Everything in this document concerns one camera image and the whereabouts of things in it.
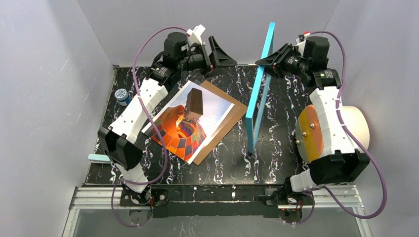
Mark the blue wooden picture frame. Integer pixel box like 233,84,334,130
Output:
245,22,276,155

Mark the hot air balloon photo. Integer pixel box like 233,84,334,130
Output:
142,81,233,164

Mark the brown cardboard backing board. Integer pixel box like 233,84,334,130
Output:
193,80,248,165

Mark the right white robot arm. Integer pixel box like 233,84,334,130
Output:
256,36,370,200

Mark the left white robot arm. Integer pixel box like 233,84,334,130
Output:
98,30,237,204

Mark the white cylinder with orange face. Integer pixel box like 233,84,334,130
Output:
295,105,370,163

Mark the small blue lidded jar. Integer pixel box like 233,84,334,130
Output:
114,88,131,106

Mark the light blue eraser block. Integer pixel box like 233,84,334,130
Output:
87,154,111,163

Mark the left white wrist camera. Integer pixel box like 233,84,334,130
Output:
186,24,206,45

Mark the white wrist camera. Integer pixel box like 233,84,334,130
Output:
295,31,311,46
186,24,206,45

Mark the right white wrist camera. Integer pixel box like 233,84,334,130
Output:
295,31,311,46

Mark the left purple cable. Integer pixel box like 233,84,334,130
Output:
111,27,194,228

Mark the aluminium rail base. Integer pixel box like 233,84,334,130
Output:
63,185,372,237

